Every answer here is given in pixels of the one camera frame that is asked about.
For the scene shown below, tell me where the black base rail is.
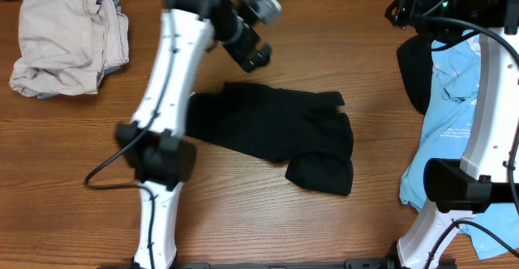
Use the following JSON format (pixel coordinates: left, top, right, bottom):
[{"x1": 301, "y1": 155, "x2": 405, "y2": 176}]
[{"x1": 174, "y1": 256, "x2": 457, "y2": 269}]

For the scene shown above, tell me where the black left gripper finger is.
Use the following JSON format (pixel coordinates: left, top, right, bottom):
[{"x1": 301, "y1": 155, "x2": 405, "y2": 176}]
[
  {"x1": 240, "y1": 56, "x2": 260, "y2": 73},
  {"x1": 251, "y1": 43, "x2": 272, "y2": 67}
]

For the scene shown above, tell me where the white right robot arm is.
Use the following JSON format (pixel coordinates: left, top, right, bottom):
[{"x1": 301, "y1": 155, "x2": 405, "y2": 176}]
[{"x1": 385, "y1": 0, "x2": 518, "y2": 268}]

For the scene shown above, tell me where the beige crumpled garment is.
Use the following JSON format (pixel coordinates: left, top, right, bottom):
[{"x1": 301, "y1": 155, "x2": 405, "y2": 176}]
[{"x1": 9, "y1": 0, "x2": 129, "y2": 98}]

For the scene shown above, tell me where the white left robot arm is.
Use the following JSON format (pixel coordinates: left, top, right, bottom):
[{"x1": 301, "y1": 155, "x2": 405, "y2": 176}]
[{"x1": 115, "y1": 0, "x2": 281, "y2": 268}]

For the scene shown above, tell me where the light blue t-shirt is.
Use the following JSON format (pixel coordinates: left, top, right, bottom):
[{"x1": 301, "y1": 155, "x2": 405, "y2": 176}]
[{"x1": 399, "y1": 29, "x2": 519, "y2": 261}]

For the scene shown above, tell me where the black t-shirt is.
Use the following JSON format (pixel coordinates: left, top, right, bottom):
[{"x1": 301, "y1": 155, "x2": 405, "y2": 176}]
[{"x1": 187, "y1": 82, "x2": 354, "y2": 196}]

